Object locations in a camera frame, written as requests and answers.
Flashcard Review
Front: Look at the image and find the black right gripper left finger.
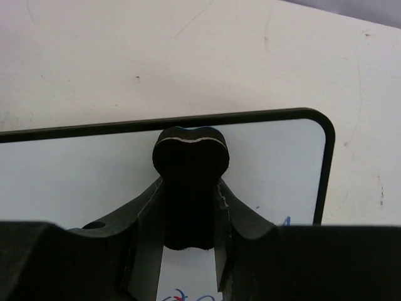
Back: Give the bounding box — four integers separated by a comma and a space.
70, 179, 165, 300

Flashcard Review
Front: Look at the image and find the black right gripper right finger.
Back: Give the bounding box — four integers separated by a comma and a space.
214, 180, 279, 300

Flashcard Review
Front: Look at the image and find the black whiteboard eraser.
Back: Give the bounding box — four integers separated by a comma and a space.
152, 127, 229, 250

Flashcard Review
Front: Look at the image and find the white black-framed whiteboard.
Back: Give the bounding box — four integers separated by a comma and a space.
1, 108, 335, 300

